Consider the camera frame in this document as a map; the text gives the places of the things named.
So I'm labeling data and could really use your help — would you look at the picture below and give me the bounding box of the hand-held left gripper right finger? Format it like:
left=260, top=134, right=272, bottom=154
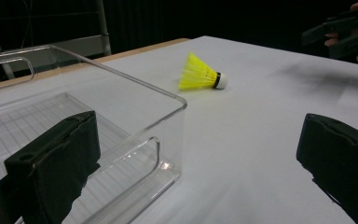
left=296, top=113, right=358, bottom=224

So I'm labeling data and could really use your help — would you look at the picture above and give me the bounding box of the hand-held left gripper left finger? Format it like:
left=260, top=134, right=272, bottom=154
left=4, top=110, right=102, bottom=224

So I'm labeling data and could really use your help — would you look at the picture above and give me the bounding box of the clear plastic box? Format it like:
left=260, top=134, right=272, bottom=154
left=0, top=44, right=188, bottom=224

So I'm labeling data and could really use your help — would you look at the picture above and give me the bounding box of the yellow shuttlecock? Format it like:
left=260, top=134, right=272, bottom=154
left=178, top=51, right=229, bottom=91

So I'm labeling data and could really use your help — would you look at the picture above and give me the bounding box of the dark curtain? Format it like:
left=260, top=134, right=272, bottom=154
left=102, top=0, right=358, bottom=65

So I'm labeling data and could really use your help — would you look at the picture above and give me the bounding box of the grey metal stand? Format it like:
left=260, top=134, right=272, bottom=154
left=0, top=0, right=112, bottom=80

